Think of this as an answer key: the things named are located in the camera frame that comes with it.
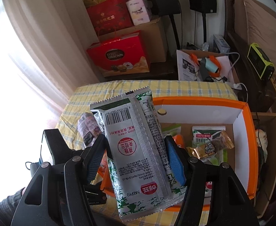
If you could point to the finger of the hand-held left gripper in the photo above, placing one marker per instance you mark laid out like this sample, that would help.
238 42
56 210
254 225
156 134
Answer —
95 194

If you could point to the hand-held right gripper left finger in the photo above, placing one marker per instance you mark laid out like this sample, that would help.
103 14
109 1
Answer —
95 167

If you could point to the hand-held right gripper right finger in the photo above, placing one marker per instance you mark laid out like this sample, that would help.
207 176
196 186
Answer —
177 164

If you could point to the orange snack packet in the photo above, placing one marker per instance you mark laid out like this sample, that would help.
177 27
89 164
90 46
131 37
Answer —
177 139
103 164

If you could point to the gold snack packet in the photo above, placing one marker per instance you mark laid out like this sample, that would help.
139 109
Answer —
208 147

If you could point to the large silver green seaweed packet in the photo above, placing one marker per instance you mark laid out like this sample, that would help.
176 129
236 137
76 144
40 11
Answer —
128 150

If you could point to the white pouch with purple cap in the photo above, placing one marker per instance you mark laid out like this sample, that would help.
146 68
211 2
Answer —
89 129

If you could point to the small green white packet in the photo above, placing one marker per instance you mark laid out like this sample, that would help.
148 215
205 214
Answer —
172 131
217 161

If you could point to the orange cardboard box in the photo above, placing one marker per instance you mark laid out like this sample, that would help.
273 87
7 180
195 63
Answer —
244 131

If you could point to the person's left forearm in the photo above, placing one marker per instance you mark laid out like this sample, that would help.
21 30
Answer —
8 200

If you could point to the green white patterned seaweed packet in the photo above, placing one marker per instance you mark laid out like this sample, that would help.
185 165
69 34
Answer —
201 134

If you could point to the yellow plaid tablecloth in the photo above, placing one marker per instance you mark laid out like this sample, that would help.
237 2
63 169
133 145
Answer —
86 98

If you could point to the white curtain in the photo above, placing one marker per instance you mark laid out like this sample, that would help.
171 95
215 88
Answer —
34 63

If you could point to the dark wooden low table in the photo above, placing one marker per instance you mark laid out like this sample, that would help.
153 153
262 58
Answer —
166 70

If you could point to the open brown cardboard box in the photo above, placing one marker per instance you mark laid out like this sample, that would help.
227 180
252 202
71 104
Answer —
272 157

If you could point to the open cardboard box with tools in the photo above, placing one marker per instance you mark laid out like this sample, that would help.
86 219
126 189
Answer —
187 66

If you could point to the teal grey device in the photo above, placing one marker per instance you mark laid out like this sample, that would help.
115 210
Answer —
209 66

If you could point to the red chocolate gift box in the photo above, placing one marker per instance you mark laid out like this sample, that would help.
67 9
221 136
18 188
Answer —
119 56

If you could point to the large brown cardboard box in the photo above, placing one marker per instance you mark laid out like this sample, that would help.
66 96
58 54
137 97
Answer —
155 40

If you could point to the grey white small box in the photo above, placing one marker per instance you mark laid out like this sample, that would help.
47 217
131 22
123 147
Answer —
220 43

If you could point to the black speaker stand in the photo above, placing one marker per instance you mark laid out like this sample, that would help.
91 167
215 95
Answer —
204 27
175 33

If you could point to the green black radio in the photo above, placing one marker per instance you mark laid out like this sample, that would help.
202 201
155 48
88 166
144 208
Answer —
260 61

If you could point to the dark wooden sofa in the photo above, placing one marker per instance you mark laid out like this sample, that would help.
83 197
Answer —
232 42

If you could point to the white pink tissue pack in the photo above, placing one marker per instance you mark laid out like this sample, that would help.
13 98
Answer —
139 11

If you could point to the beige sofa cushion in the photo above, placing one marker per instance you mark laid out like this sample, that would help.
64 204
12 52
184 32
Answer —
263 26

